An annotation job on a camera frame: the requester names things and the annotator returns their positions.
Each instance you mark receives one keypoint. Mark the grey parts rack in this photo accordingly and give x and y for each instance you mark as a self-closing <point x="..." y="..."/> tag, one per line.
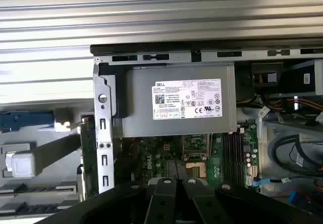
<point x="58" y="148"/>

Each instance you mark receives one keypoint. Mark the metal socket cover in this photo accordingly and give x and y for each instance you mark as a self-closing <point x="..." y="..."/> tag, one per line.
<point x="196" y="156"/>

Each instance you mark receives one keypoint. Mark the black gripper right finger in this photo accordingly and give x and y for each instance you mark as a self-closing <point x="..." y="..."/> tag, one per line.
<point x="203" y="203"/>

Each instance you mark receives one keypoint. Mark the green motherboard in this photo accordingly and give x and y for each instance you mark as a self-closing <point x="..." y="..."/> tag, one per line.
<point x="217" y="158"/>

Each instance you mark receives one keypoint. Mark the grey power supply unit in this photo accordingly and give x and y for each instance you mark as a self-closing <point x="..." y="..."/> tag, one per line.
<point x="141" y="103"/>

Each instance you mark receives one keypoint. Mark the green graphics card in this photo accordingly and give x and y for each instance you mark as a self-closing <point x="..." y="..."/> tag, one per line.
<point x="89" y="153"/>

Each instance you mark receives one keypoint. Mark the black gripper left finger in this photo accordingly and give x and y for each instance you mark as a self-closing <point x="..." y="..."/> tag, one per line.
<point x="164" y="201"/>

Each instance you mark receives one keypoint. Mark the RAM memory stick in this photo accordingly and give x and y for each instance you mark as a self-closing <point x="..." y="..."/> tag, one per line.
<point x="38" y="208"/>
<point x="35" y="189"/>

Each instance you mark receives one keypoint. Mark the black open PC case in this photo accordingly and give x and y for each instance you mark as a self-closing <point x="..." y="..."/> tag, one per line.
<point x="176" y="56"/>

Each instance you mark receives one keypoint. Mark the black RAM slot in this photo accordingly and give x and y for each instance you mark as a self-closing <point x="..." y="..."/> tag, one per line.
<point x="241" y="158"/>
<point x="224" y="158"/>
<point x="235" y="158"/>
<point x="230" y="158"/>

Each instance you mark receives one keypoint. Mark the hard disk in blue carrier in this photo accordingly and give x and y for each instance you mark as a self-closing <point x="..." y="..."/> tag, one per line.
<point x="25" y="120"/>

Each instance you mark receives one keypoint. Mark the CPU socket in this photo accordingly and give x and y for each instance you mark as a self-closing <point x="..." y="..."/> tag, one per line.
<point x="195" y="169"/>

